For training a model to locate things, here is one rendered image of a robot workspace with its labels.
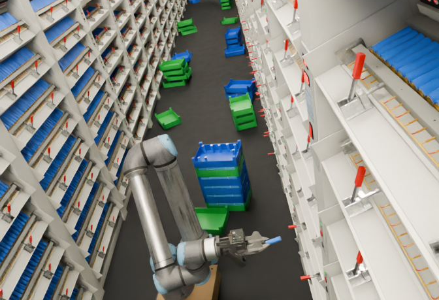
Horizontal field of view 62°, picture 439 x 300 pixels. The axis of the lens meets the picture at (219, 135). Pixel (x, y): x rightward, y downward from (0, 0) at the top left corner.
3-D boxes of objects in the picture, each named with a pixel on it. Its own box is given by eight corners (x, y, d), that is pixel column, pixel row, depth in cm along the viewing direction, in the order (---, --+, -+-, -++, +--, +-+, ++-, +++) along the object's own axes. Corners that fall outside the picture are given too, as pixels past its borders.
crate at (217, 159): (194, 168, 245) (191, 158, 241) (202, 150, 261) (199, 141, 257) (237, 166, 236) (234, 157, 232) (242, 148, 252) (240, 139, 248)
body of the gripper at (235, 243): (245, 242, 141) (215, 247, 143) (249, 256, 146) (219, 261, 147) (243, 227, 148) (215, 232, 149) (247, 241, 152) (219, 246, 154)
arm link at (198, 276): (185, 274, 163) (177, 257, 156) (209, 265, 164) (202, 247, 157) (189, 291, 155) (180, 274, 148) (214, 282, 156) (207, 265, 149)
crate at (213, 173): (197, 177, 249) (194, 168, 245) (204, 159, 266) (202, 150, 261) (239, 176, 240) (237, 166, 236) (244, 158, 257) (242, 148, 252)
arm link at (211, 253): (209, 265, 148) (210, 246, 156) (221, 263, 147) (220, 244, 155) (204, 251, 143) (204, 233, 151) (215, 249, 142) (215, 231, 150)
